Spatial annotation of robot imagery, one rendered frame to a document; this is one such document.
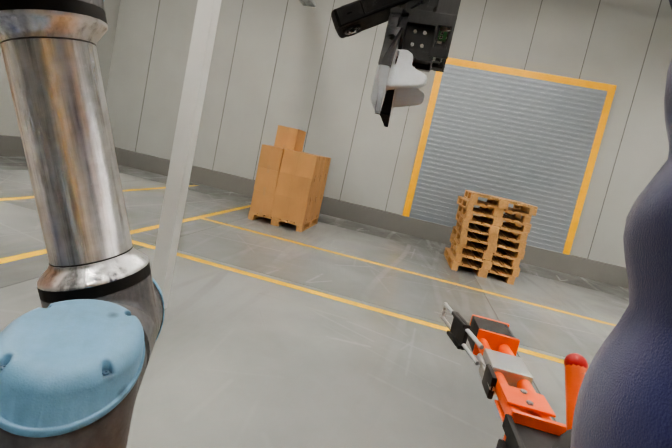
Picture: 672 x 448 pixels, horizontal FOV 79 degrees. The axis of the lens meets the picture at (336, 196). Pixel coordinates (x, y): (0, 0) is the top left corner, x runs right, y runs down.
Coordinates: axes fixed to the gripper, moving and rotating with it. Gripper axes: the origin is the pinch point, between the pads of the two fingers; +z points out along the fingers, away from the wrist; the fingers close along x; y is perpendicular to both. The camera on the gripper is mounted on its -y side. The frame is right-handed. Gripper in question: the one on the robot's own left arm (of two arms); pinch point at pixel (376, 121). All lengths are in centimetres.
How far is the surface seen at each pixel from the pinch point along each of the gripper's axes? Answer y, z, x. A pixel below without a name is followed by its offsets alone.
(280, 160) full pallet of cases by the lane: -220, 38, 624
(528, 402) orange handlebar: 28.0, 32.2, 1.0
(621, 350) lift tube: 19.0, 12.2, -32.2
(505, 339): 29.5, 32.1, 22.5
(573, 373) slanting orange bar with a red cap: 27.7, 23.0, -8.8
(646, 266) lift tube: 19.1, 7.6, -32.0
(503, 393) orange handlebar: 25.1, 32.6, 2.4
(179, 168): -159, 41, 219
